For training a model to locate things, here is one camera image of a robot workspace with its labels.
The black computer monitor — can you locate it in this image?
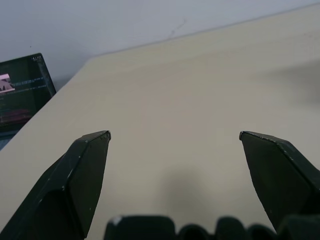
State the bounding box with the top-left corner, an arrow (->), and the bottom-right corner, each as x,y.
0,52 -> 57,137

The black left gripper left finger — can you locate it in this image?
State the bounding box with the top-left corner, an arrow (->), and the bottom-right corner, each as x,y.
0,130 -> 112,240

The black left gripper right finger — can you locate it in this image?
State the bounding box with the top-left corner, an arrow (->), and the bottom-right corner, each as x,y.
239,130 -> 320,235

